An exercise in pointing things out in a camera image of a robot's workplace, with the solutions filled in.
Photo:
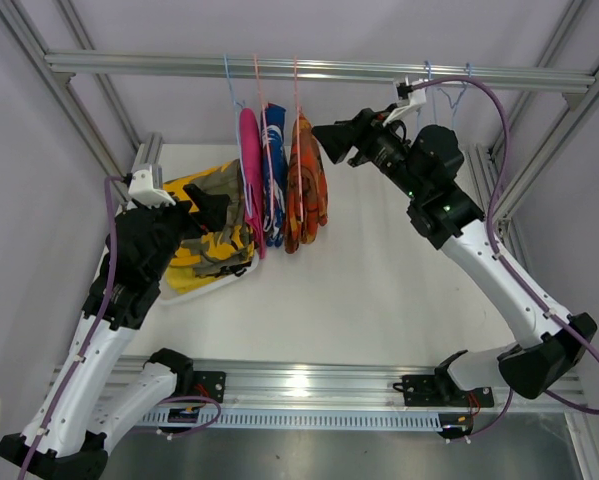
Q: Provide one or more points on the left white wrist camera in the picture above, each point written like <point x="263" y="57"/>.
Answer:
<point x="145" y="187"/>

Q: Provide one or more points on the pink hanger of orange trousers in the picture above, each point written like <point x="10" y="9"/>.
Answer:
<point x="298" y="137"/>

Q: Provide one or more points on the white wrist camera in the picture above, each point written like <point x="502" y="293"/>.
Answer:
<point x="145" y="187"/>
<point x="411" y="97"/>

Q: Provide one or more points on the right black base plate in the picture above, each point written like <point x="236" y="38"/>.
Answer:
<point x="446" y="392"/>

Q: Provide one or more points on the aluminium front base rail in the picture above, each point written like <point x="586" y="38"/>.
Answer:
<point x="297" y="386"/>

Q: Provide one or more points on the white plastic basket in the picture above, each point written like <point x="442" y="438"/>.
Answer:
<point x="170" y="297"/>

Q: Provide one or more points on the aluminium frame right posts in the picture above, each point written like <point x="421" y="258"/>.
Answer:
<point x="543" y="124"/>

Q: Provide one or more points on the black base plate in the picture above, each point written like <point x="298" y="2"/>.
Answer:
<point x="210" y="384"/>
<point x="446" y="392"/>

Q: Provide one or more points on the blue hanger of camouflage trousers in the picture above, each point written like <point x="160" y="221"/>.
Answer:
<point x="429" y="109"/>

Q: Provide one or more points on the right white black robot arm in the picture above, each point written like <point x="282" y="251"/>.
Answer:
<point x="547" y="336"/>

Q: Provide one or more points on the aluminium hanging rail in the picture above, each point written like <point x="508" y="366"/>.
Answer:
<point x="531" y="79"/>

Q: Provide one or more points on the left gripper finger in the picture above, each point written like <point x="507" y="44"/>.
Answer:
<point x="199" y="197"/>
<point x="214" y="219"/>

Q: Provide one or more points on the blue white patterned trousers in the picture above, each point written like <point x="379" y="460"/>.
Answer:
<point x="275" y="115"/>

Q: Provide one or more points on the aluminium frame posts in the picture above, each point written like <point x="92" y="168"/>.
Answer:
<point x="21" y="27"/>
<point x="543" y="124"/>

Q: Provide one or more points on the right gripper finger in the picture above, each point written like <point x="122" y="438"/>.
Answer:
<point x="343" y="134"/>
<point x="337" y="152"/>

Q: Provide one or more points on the yellow grey camouflage trousers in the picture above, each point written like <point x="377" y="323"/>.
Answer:
<point x="220" y="242"/>

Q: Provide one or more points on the aluminium frame left posts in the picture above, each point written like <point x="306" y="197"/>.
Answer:
<point x="21" y="27"/>

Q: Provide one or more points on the pink trousers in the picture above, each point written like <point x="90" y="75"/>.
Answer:
<point x="251" y="156"/>

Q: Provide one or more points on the light blue wire hanger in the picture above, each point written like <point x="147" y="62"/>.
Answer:
<point x="454" y="103"/>

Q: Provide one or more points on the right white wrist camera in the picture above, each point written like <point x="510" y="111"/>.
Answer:
<point x="411" y="97"/>

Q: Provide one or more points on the white slotted cable duct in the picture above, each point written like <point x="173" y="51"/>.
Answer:
<point x="390" y="420"/>

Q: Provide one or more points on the orange camouflage trousers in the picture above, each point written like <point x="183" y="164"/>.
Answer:
<point x="315" y="192"/>

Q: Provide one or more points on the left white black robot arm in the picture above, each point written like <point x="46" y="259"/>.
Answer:
<point x="73" y="434"/>

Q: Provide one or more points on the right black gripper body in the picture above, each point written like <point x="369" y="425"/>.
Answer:
<point x="381" y="145"/>

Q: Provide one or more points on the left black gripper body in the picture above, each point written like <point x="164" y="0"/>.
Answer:
<point x="174" y="224"/>

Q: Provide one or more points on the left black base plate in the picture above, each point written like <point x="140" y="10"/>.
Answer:
<point x="210" y="384"/>

